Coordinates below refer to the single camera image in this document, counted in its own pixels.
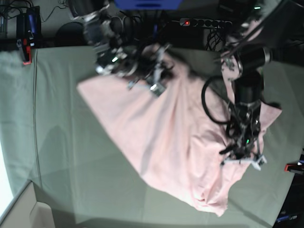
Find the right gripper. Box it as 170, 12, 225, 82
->
125, 43, 174, 90

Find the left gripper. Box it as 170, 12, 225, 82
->
219, 129, 263, 166

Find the pink t-shirt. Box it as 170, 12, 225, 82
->
76, 45, 283, 217

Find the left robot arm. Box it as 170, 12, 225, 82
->
201, 0, 304, 170

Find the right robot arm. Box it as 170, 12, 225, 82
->
68, 0, 180, 96

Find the red black table clamp right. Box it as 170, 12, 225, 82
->
285, 160, 304, 175

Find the red black table clamp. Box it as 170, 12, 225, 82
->
17, 38, 32, 65
285, 160, 304, 175

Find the white power strip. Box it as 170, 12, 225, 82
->
179, 18, 233, 29

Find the blue plastic box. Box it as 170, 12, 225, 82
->
114, 0, 182, 10

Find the green table cloth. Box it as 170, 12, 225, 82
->
0, 47, 304, 228

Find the red black table clamp left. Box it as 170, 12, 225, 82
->
17, 38, 32, 65

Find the beige cardboard box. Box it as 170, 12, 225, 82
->
0, 181, 56, 228

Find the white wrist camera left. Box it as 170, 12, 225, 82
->
252, 155, 267, 171

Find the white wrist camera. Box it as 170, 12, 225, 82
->
252, 155, 267, 171
150, 83, 166, 97

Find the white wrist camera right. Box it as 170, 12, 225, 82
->
150, 83, 166, 97

